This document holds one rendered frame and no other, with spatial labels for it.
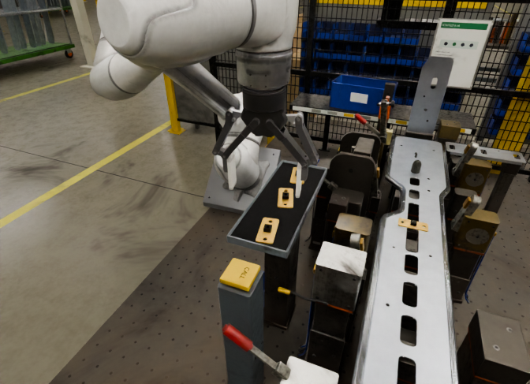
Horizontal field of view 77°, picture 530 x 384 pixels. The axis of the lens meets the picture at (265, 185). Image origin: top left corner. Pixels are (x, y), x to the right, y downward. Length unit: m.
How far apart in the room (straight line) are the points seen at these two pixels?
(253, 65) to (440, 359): 0.66
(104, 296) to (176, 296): 1.11
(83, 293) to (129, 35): 2.09
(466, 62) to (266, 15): 1.55
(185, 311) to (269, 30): 0.94
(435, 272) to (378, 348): 0.29
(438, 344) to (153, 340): 0.78
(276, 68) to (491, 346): 0.66
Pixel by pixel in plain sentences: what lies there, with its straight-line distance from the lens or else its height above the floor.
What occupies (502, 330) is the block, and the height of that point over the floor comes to 1.03.
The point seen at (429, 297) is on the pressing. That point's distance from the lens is 0.92.
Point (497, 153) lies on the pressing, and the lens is 1.71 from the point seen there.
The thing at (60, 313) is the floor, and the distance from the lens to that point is 2.35.
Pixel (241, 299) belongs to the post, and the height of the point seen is 1.13.
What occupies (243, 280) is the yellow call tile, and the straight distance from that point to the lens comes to 0.65.
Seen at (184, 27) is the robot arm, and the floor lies 1.60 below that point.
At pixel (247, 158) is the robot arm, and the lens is 1.33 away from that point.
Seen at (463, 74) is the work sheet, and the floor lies 1.21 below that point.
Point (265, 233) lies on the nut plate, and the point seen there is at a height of 1.16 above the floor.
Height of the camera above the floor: 1.65
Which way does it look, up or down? 33 degrees down
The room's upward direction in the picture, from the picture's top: straight up
